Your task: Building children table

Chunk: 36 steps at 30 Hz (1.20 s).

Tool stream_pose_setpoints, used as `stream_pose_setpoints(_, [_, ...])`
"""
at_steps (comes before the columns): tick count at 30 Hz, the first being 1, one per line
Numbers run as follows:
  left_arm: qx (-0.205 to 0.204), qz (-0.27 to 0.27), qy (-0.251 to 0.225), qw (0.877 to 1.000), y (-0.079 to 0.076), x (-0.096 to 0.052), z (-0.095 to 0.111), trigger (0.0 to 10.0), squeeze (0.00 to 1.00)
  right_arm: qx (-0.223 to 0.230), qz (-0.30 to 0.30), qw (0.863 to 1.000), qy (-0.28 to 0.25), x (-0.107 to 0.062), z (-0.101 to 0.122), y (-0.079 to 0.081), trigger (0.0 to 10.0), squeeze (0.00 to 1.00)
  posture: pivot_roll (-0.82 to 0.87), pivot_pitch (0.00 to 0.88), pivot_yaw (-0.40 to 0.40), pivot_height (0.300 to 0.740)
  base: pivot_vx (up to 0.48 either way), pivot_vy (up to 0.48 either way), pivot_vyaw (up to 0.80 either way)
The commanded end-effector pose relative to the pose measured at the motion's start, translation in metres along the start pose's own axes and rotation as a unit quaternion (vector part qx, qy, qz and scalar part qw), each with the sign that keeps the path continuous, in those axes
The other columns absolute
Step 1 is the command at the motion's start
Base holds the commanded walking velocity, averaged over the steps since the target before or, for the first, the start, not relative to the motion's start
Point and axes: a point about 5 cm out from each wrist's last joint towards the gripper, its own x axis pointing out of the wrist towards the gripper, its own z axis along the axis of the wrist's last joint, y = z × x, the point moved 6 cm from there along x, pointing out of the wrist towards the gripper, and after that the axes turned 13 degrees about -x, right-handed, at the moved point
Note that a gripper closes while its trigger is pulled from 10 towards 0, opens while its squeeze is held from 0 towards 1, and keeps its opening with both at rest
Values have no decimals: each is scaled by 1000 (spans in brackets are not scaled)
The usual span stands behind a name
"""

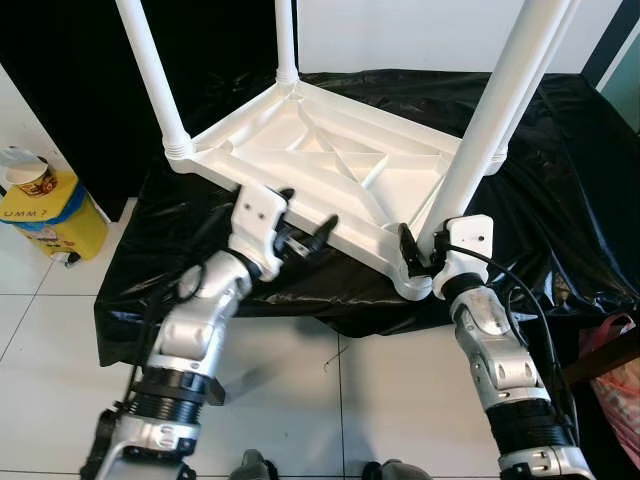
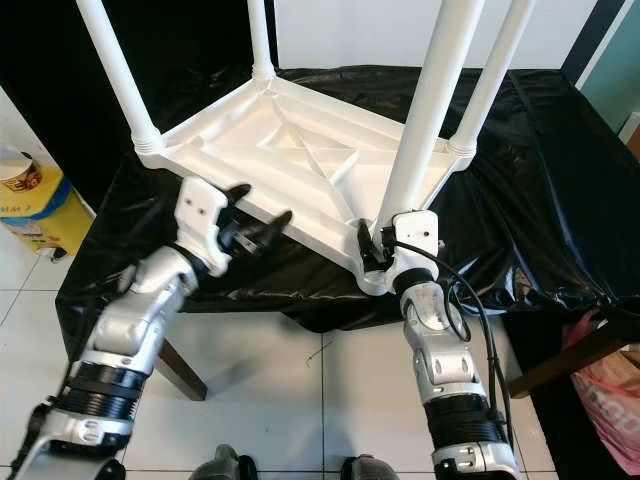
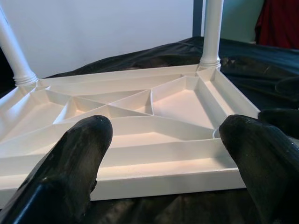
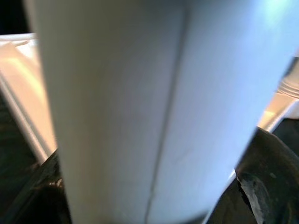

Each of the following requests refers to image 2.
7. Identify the dark door frame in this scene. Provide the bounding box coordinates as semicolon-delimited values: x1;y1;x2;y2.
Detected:
560;0;626;86

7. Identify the white instant noodle cup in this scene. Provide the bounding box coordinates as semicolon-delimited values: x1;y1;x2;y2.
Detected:
0;147;46;193

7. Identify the white plastic table top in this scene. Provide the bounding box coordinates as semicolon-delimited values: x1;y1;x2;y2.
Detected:
135;75;479;296

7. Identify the brown cardboard box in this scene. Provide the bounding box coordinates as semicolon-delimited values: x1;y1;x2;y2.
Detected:
625;110;640;161

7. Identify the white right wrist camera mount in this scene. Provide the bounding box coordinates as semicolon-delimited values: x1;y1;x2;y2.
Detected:
382;210;441;291

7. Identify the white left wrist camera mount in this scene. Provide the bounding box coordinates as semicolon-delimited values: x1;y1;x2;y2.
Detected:
175;178;233;276

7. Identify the dark grey robot left foot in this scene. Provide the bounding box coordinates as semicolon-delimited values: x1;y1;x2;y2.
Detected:
195;445;256;480

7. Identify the black plastic table cover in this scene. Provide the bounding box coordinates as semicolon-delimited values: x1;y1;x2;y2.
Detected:
55;65;640;339

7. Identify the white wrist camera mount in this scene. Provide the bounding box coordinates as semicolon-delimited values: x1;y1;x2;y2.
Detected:
175;178;233;276
382;210;441;291

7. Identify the dark grey robot foot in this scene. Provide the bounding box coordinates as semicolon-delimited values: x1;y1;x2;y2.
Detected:
195;445;256;480
340;455;401;480

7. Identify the black door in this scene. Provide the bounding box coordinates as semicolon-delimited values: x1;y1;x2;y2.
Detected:
0;0;276;216

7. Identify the dark grey robot right foot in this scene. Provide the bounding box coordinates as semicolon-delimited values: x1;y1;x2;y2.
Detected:
340;455;401;480

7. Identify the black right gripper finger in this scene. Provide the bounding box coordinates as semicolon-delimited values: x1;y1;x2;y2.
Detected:
356;219;382;272

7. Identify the pink patterned bag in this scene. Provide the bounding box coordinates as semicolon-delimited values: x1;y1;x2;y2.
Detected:
565;310;640;476

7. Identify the yellow storage box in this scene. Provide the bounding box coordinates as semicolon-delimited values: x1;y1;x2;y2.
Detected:
0;170;89;256

